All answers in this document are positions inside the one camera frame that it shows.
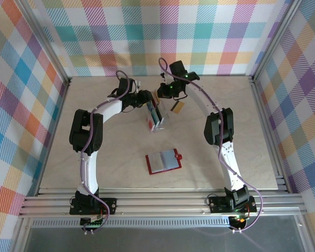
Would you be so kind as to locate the gold credit card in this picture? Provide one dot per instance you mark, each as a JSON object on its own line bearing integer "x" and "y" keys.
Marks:
{"x": 157, "y": 100}

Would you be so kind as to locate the clear acrylic card stand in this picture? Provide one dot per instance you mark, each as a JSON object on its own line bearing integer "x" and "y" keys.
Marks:
{"x": 163, "y": 113}

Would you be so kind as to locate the red leather card holder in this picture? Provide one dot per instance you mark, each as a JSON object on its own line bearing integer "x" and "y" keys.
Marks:
{"x": 170, "y": 158}

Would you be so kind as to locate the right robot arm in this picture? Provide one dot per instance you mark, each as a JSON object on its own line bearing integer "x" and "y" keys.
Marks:
{"x": 228, "y": 162}

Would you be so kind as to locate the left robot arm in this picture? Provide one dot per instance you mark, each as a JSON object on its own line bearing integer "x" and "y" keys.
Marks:
{"x": 88, "y": 170}

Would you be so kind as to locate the blue credit card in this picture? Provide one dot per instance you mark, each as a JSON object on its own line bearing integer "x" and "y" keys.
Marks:
{"x": 148, "y": 106}

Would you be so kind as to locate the red credit card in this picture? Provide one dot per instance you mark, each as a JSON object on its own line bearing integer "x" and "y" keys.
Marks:
{"x": 153, "y": 103}

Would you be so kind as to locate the teal credit card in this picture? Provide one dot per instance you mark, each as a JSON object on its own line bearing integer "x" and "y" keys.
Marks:
{"x": 155, "y": 114}

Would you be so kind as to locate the gold card with black stripe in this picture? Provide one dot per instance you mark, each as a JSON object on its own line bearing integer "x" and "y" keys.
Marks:
{"x": 178, "y": 107}

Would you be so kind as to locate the black credit card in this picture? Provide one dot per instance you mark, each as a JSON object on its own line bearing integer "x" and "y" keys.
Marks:
{"x": 159, "y": 114}

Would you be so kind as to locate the white card with red dot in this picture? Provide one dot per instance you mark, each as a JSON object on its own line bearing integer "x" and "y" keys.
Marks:
{"x": 149, "y": 122}

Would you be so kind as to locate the plaid cloth panel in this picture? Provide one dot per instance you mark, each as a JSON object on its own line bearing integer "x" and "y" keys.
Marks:
{"x": 299, "y": 118}
{"x": 13, "y": 105}
{"x": 160, "y": 31}

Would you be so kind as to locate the aluminium base beam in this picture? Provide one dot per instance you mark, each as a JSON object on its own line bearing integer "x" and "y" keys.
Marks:
{"x": 160, "y": 204}

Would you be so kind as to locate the green circuit board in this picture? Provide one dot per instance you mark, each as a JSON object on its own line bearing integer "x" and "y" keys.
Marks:
{"x": 94, "y": 224}

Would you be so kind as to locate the grey metal sheet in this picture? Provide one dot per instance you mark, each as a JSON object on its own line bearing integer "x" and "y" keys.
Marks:
{"x": 160, "y": 240}

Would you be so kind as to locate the orange circuit board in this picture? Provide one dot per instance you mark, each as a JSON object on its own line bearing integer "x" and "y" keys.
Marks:
{"x": 239, "y": 220}

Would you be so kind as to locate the aluminium side rail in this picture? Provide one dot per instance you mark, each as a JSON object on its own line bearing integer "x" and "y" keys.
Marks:
{"x": 58, "y": 110}
{"x": 266, "y": 131}

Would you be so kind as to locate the aluminium frame post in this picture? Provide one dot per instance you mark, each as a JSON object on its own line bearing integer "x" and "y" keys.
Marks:
{"x": 48, "y": 42}
{"x": 275, "y": 39}

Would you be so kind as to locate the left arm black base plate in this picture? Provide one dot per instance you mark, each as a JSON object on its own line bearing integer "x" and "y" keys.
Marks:
{"x": 111, "y": 206}

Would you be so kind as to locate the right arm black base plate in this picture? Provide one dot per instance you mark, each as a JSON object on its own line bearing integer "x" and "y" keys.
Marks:
{"x": 218, "y": 206}

